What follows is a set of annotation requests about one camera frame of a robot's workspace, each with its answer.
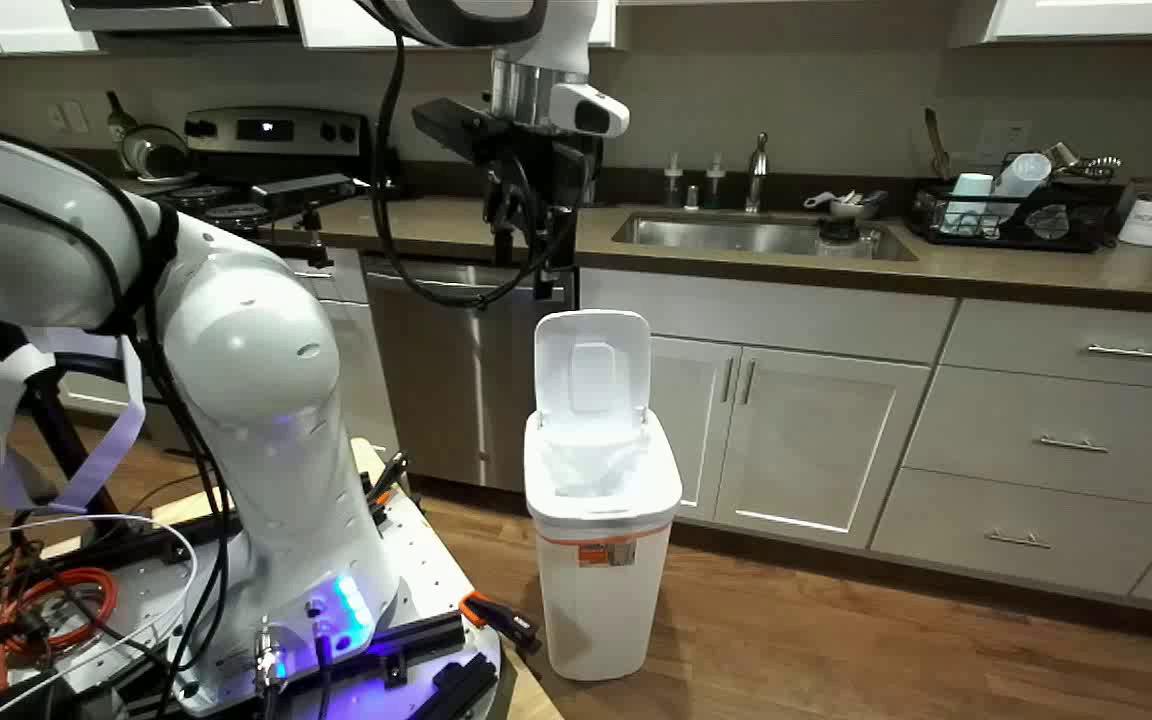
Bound black stove range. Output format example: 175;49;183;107
136;102;372;213

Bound stainless steel kitchen sink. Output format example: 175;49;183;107
618;213;910;261

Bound stainless steel dishwasher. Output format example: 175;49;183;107
365;255;572;493

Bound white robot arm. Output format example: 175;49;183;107
0;0;628;709

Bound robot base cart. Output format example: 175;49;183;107
0;439;531;720

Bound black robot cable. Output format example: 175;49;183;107
369;29;576;310

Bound chrome sink faucet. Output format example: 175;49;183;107
743;130;774;217

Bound black camera on mount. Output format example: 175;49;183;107
202;172;369;261

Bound white plastic trash bin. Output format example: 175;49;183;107
523;417;682;683

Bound white trash bin lid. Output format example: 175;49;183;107
531;307;652;429

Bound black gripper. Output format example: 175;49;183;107
412;99;594;264

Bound orange cable coil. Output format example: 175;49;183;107
0;563;123;692

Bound black dish drying rack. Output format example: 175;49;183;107
910;150;1125;253

